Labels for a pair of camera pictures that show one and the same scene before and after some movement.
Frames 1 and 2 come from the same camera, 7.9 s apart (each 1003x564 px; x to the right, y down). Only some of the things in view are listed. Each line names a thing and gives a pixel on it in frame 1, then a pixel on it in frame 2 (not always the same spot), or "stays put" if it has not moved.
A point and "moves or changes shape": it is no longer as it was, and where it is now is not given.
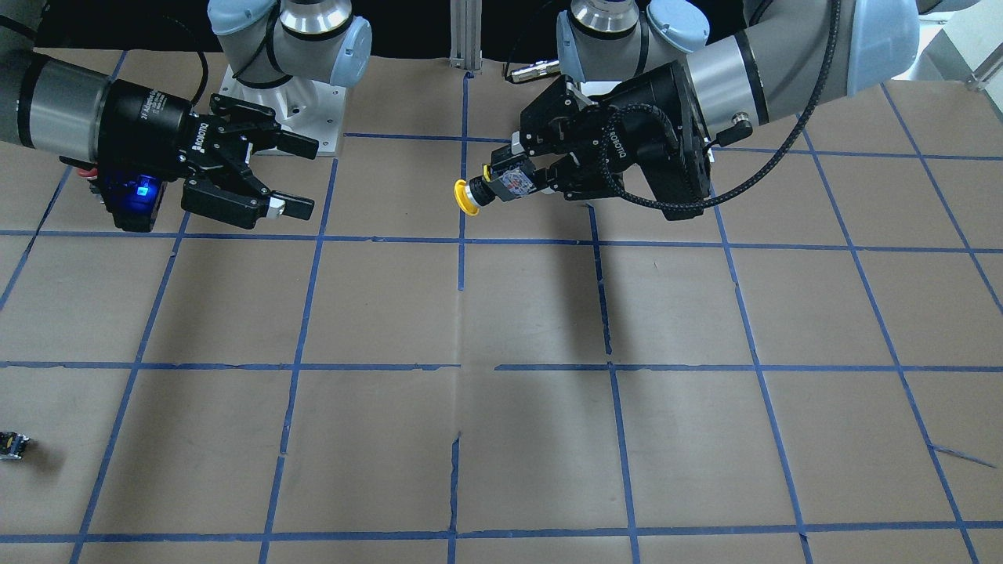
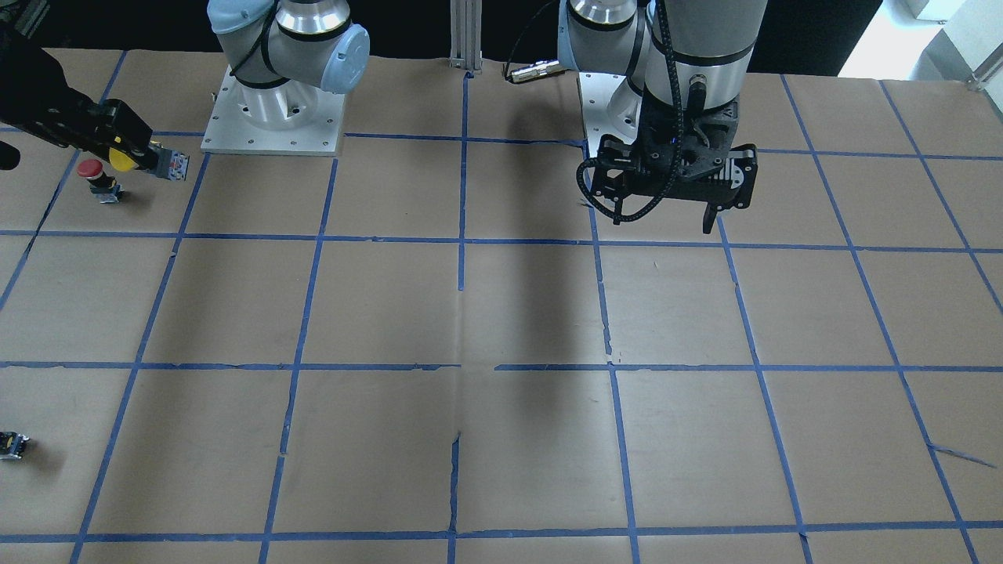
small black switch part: x=12 y=445 stays put
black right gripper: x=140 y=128 to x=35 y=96
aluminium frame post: x=465 y=52 stays put
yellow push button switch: x=481 y=190 moves or changes shape
